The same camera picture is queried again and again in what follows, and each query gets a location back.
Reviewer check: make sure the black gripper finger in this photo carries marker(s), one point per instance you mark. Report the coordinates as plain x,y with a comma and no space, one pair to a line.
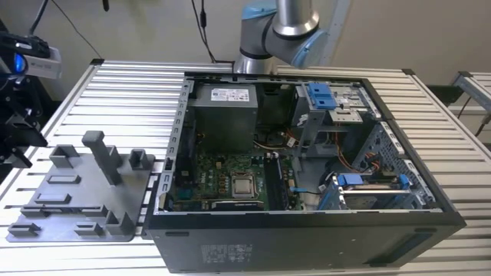
26,135

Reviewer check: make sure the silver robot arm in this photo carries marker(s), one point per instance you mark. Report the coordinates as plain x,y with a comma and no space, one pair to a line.
260,34

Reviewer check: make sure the grey parts rack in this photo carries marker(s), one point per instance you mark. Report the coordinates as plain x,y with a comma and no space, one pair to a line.
88,187

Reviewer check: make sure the black table end cap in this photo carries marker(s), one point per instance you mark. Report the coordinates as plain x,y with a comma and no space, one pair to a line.
464,73
408,72
96,61

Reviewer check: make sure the black hanging object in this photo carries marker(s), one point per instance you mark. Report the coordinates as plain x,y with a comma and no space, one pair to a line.
105,5

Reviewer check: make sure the green motherboard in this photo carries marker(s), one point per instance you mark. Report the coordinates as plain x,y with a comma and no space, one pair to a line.
208,175

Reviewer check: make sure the grey power supply unit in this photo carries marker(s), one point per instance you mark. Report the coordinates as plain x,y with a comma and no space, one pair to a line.
221,126

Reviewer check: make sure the silver CPU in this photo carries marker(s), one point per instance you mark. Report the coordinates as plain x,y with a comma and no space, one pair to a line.
242,187

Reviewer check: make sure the black graphics card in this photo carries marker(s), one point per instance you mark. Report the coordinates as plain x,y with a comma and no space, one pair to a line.
237,205

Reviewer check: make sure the black PC case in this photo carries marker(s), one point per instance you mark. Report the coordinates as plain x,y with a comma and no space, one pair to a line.
268,244

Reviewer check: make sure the grey metal drive cage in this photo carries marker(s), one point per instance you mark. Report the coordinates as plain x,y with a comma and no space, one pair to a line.
317,120

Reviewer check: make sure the blue disk carrier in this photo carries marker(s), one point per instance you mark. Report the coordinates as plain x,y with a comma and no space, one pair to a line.
320,95

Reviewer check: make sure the hard disk in blue carrier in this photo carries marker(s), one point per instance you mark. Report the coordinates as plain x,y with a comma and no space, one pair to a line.
368,198

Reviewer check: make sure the dark background box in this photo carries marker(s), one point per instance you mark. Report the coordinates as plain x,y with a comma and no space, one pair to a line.
444,95

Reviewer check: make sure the metal slat side table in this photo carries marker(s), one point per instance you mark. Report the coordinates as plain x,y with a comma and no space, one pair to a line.
475,86

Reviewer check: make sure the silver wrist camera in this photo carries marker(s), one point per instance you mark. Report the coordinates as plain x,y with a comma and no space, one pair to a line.
44,64

